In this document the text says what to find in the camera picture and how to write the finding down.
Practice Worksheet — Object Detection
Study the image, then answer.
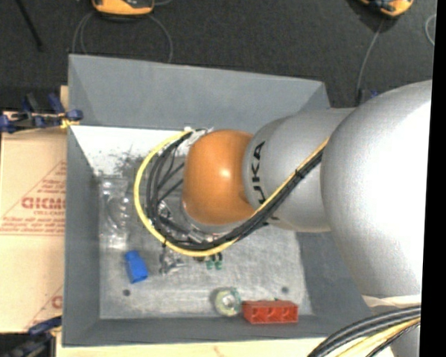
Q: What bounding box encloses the grey metal bin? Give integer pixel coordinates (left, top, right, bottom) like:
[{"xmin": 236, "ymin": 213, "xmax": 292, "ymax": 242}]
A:
[{"xmin": 52, "ymin": 53, "xmax": 388, "ymax": 357}]

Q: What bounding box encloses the brown cardboard board red print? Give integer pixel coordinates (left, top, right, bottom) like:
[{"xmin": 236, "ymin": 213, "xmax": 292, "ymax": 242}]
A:
[{"xmin": 0, "ymin": 81, "xmax": 77, "ymax": 339}]

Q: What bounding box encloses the blue small bottle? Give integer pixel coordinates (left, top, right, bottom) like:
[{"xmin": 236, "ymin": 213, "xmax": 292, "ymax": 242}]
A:
[{"xmin": 123, "ymin": 249, "xmax": 150, "ymax": 285}]

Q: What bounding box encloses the pale green round roll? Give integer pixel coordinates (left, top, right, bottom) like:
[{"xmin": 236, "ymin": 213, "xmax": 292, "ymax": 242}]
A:
[{"xmin": 211, "ymin": 285, "xmax": 244, "ymax": 319}]

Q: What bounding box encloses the clear plastic bottle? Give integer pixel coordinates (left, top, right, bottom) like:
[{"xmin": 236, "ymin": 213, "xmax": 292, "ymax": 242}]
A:
[{"xmin": 97, "ymin": 177, "xmax": 135, "ymax": 250}]

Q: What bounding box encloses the red-brown flat block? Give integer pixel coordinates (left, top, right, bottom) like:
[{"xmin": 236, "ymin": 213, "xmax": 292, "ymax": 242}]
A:
[{"xmin": 240, "ymin": 297, "xmax": 301, "ymax": 327}]

